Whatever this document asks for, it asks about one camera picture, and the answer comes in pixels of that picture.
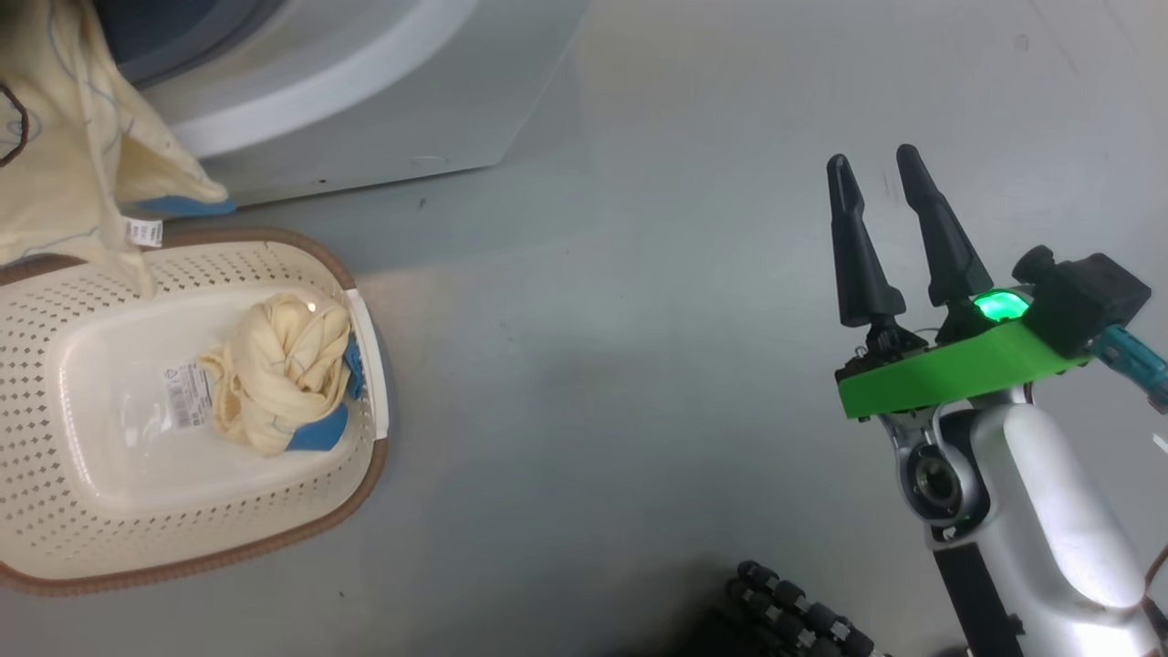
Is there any white washing machine body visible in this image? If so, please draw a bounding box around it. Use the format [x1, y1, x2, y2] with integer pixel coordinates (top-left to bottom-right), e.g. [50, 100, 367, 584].
[91, 0, 592, 209]

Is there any cream twisted garment blue trim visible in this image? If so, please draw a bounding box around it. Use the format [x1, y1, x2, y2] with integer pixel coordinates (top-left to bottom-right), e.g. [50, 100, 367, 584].
[196, 292, 366, 457]

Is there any cream garment with bear print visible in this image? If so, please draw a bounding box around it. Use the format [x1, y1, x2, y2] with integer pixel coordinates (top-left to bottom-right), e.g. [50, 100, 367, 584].
[0, 0, 236, 300]

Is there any cream perforated laundry basket brown rim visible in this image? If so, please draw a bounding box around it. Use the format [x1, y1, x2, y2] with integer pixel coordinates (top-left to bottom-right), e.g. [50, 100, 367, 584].
[0, 227, 391, 599]

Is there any white barcode sticker in basket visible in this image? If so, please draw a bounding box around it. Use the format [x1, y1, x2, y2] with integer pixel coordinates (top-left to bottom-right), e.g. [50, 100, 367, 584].
[162, 360, 215, 432]

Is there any teal right camera cable connector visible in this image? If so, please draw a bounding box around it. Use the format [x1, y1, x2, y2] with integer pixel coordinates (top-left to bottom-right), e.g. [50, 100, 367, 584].
[1090, 326, 1168, 412]

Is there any black omni wheel with rollers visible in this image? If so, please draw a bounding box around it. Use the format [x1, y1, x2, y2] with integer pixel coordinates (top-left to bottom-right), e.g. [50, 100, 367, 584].
[725, 560, 891, 657]

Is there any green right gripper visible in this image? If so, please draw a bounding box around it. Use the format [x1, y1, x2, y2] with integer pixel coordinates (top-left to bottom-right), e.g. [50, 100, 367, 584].
[827, 143, 1091, 421]

